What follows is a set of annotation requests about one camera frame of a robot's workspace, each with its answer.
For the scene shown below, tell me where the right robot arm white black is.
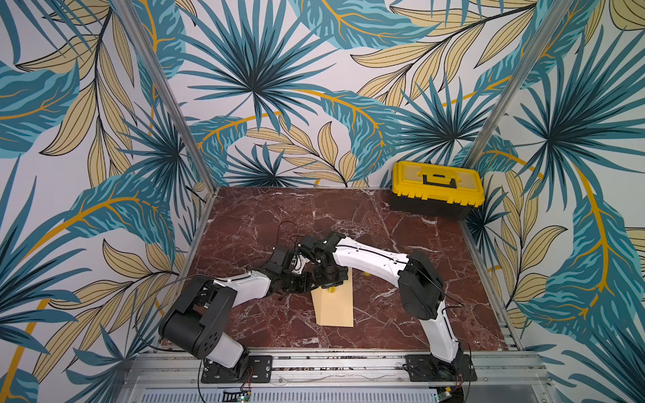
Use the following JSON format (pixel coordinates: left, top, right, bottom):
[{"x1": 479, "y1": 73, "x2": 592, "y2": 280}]
[{"x1": 298, "y1": 232, "x2": 461, "y2": 364}]

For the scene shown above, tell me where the aluminium front rail frame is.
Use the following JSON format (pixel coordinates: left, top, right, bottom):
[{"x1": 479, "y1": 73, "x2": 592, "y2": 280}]
[{"x1": 116, "y1": 349, "x2": 560, "y2": 402}]

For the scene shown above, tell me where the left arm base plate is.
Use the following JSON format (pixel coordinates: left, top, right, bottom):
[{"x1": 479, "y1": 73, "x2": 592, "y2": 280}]
[{"x1": 200, "y1": 354, "x2": 273, "y2": 385}]

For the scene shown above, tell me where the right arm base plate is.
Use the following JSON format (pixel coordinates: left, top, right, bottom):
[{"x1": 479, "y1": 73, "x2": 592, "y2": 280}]
[{"x1": 402, "y1": 351, "x2": 478, "y2": 383}]

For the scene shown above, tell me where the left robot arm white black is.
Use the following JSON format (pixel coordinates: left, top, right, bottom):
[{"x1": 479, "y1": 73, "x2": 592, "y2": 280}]
[{"x1": 159, "y1": 247, "x2": 313, "y2": 370}]

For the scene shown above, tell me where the right corner aluminium post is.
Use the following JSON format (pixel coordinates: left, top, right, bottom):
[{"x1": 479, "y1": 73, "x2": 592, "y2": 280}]
[{"x1": 461, "y1": 0, "x2": 574, "y2": 169}]

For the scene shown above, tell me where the yellow black toolbox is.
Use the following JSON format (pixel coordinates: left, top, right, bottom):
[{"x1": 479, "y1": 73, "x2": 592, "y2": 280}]
[{"x1": 390, "y1": 161, "x2": 485, "y2": 220}]

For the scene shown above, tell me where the corner aluminium post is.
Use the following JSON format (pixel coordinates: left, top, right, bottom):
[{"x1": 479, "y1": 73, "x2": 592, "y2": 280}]
[
  {"x1": 461, "y1": 0, "x2": 574, "y2": 169},
  {"x1": 114, "y1": 0, "x2": 218, "y2": 196}
]

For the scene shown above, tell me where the left corner aluminium post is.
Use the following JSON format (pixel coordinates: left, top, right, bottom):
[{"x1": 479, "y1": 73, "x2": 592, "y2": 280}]
[{"x1": 114, "y1": 0, "x2": 218, "y2": 196}]

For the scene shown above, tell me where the manila paper envelope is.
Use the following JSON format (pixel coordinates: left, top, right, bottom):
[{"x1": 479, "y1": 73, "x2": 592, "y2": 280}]
[{"x1": 311, "y1": 281, "x2": 354, "y2": 327}]

